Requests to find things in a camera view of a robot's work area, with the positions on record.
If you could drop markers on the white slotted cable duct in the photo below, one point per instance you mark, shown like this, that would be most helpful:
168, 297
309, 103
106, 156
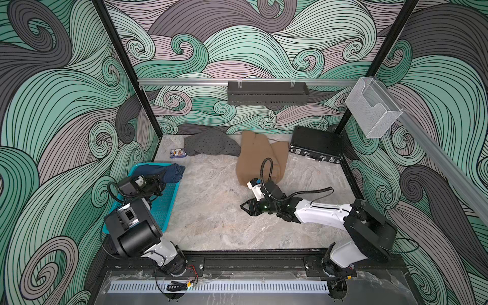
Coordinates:
222, 286

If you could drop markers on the black corner post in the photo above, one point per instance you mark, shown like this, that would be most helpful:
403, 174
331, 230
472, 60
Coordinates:
115, 39
394, 58

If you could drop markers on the small playing card box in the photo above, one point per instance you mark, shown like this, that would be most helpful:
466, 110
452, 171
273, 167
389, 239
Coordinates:
177, 153

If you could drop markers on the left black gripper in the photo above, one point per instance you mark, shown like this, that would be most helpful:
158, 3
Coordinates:
155, 181

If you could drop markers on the aluminium rail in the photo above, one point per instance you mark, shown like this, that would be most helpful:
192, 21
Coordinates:
454, 137
224, 81

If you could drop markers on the black hard case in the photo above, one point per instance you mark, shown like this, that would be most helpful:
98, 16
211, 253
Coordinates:
316, 144

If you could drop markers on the black left corner post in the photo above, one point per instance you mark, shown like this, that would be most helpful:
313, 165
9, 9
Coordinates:
115, 39

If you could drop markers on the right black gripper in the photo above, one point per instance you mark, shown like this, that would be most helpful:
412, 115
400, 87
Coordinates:
252, 206

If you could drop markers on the black right corner post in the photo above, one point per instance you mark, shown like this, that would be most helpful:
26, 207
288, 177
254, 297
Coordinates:
394, 58

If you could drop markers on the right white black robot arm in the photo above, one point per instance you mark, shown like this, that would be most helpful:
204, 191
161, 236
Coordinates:
371, 235

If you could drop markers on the tan brown skirt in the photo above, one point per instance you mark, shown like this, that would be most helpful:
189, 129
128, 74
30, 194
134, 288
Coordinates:
255, 148

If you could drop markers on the blue denim skirt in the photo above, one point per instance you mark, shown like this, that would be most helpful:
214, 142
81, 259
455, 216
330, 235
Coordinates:
169, 174

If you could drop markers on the grey dotted skirt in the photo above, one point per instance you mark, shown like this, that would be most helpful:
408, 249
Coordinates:
211, 142

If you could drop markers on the black perforated wall shelf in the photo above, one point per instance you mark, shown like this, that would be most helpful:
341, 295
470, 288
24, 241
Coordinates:
269, 94

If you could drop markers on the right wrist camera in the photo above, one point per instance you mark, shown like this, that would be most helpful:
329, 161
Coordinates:
267, 190

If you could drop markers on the clear plastic wall bin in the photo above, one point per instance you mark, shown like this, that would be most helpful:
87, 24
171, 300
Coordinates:
373, 107

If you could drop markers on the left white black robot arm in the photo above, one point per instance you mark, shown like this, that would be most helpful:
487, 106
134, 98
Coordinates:
133, 229

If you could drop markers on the aluminium back rail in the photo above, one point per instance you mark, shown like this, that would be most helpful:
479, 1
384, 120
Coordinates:
224, 81

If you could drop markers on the aluminium right rail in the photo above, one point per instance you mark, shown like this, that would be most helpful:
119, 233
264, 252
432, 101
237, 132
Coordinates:
454, 137

